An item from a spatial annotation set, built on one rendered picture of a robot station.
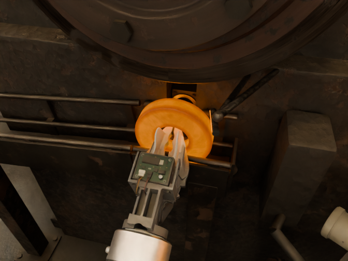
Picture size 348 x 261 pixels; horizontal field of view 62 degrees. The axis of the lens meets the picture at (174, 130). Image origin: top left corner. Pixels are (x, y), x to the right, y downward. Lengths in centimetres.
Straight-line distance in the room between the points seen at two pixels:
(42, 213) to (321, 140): 119
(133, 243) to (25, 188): 117
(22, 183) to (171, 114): 117
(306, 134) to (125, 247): 33
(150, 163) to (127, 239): 11
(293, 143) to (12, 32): 58
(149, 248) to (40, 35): 46
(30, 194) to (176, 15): 131
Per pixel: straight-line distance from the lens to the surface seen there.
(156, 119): 53
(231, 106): 38
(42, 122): 75
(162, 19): 31
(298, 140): 51
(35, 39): 66
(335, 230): 57
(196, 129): 52
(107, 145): 60
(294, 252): 63
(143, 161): 45
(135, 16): 32
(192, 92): 61
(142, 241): 43
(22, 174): 162
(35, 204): 148
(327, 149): 51
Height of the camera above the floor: 113
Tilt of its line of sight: 43 degrees down
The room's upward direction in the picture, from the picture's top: straight up
